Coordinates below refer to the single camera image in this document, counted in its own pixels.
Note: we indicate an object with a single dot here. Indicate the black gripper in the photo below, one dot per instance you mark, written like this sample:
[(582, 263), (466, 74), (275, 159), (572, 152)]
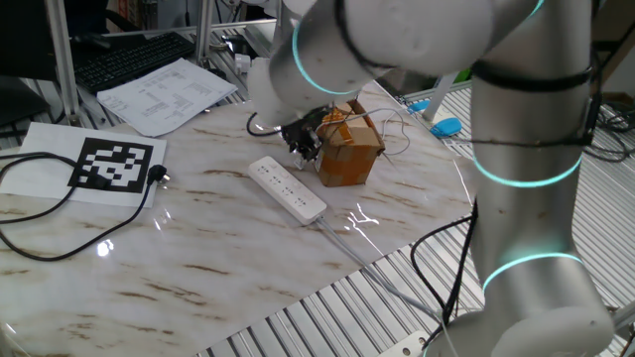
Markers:
[(305, 130)]

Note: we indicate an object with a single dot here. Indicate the white plug adapter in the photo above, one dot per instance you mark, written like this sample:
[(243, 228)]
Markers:
[(242, 63)]

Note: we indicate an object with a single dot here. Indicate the cardboard box with orange tape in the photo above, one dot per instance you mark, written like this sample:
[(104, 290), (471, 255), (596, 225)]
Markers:
[(352, 158)]

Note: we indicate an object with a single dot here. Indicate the black monitor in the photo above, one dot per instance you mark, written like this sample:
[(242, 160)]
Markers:
[(25, 39)]

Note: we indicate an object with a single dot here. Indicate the black computer keyboard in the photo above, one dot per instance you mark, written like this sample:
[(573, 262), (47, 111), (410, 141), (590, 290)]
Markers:
[(129, 59)]

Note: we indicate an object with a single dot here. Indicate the aluminium frame post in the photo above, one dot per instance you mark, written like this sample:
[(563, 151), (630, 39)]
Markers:
[(62, 59), (204, 30)]

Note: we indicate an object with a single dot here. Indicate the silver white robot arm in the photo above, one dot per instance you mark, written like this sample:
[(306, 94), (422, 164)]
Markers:
[(526, 124)]

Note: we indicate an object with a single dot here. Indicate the white and blue desk lamp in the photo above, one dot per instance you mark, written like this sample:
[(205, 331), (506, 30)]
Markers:
[(444, 124)]

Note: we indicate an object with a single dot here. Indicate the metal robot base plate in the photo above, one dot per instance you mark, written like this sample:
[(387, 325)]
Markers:
[(409, 347)]

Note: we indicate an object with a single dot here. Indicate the fiducial marker paper sheet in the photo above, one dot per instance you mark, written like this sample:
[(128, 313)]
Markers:
[(119, 163)]

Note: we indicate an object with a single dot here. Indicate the white four-socket power strip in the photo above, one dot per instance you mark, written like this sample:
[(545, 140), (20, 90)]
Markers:
[(288, 188)]

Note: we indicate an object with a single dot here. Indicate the marble pattern table mat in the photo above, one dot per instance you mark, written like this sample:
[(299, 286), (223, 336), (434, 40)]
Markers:
[(198, 277)]

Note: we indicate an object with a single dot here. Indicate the printed white paper sheets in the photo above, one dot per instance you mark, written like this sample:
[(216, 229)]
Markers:
[(164, 96)]

